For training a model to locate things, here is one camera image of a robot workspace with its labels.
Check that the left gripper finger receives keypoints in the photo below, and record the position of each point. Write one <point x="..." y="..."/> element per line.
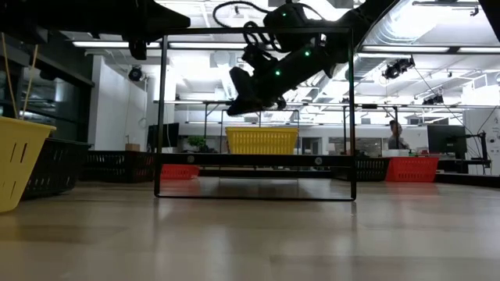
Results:
<point x="166" y="19"/>
<point x="137" y="48"/>

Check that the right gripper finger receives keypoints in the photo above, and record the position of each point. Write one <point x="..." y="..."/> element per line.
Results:
<point x="243" y="87"/>
<point x="258" y="107"/>

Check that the yellow slotted plastic basket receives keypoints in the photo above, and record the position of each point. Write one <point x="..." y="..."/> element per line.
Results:
<point x="261" y="140"/>
<point x="19" y="164"/>

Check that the black slotted plastic basket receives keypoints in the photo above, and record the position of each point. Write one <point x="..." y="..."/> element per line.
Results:
<point x="58" y="168"/>
<point x="117" y="166"/>
<point x="371" y="169"/>

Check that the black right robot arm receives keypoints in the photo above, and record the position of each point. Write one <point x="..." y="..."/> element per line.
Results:
<point x="351" y="23"/>

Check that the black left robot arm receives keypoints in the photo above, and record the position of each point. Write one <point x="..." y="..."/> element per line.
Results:
<point x="23" y="15"/>

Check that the long ceiling light strip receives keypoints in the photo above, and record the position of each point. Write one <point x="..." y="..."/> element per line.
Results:
<point x="101" y="44"/>
<point x="406" y="49"/>
<point x="478" y="50"/>
<point x="207" y="45"/>

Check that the green potted plant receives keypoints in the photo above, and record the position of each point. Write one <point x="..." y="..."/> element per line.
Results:
<point x="197" y="141"/>

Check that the black computer monitor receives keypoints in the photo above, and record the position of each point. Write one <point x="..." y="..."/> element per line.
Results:
<point x="164" y="136"/>
<point x="447" y="138"/>

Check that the brown cardboard box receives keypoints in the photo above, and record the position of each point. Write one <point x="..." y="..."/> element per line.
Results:
<point x="132" y="147"/>

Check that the red slotted plastic basket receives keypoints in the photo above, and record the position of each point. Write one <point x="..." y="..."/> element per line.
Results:
<point x="412" y="169"/>
<point x="177" y="171"/>

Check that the person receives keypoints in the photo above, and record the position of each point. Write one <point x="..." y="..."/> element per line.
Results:
<point x="396" y="136"/>

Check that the black ceiling-hung camera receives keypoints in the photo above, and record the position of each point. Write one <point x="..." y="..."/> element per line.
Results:
<point x="135" y="73"/>
<point x="433" y="99"/>
<point x="392" y="71"/>

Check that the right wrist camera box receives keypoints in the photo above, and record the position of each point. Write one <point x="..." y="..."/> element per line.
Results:
<point x="256" y="56"/>

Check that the silver ventilation duct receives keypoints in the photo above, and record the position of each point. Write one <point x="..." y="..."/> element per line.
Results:
<point x="390" y="35"/>

